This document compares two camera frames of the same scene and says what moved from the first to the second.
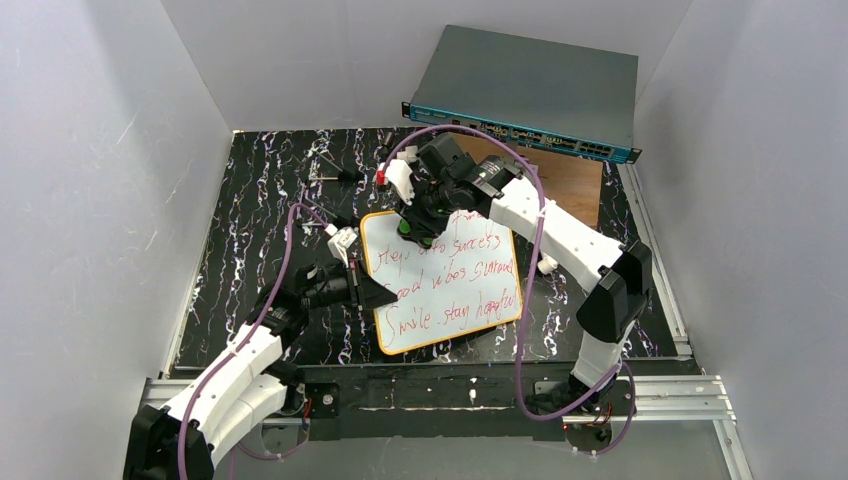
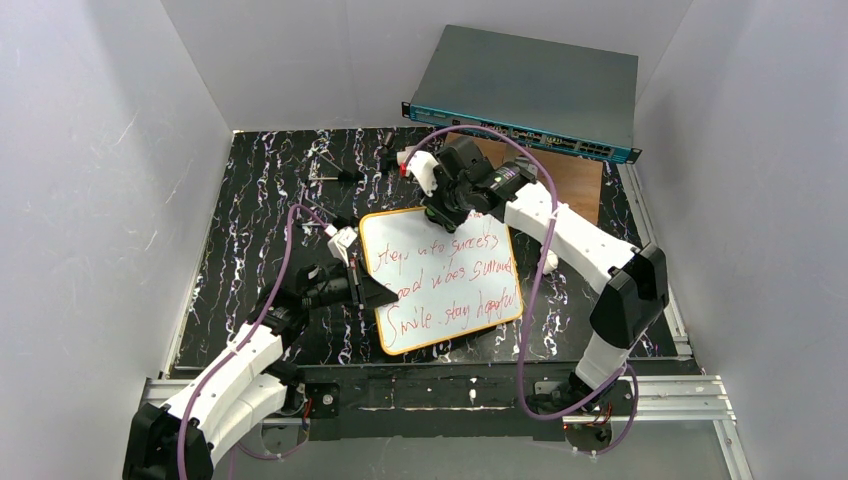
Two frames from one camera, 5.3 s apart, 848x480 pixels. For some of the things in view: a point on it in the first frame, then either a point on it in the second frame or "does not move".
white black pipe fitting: x=410 y=153 does not move
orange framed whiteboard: x=463 y=283 does not move
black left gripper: x=357 y=286 does not move
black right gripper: x=424 y=218 -> x=443 y=208
